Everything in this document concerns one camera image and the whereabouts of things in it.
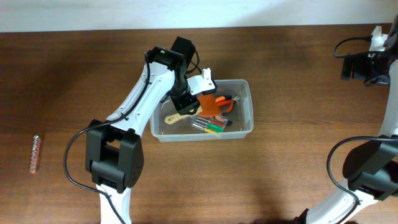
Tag orange scraper wooden handle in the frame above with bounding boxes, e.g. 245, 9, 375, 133
164, 94, 221, 125

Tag clear box coloured tubes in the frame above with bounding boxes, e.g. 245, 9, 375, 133
191, 115, 229, 133

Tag small red handled pliers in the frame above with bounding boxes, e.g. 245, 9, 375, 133
215, 95, 240, 113

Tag orange socket bit rail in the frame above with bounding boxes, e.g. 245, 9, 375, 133
29, 135, 42, 174

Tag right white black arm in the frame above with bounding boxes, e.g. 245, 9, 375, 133
294, 21, 397, 224

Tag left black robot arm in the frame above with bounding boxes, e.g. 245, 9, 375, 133
86, 37, 200, 223

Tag clear plastic container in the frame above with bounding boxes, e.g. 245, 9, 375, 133
150, 79, 254, 142

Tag left white camera box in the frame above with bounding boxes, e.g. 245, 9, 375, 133
187, 68, 217, 95

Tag white camera box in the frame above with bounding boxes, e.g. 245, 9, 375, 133
187, 68, 217, 95
369, 26, 388, 52

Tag right white camera box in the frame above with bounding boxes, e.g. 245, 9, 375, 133
369, 26, 388, 52

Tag right black cable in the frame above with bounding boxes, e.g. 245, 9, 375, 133
326, 35, 398, 224

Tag black cable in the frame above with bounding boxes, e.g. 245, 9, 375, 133
326, 35, 398, 224
63, 49, 201, 224

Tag left black cable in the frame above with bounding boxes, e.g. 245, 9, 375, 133
63, 49, 201, 224

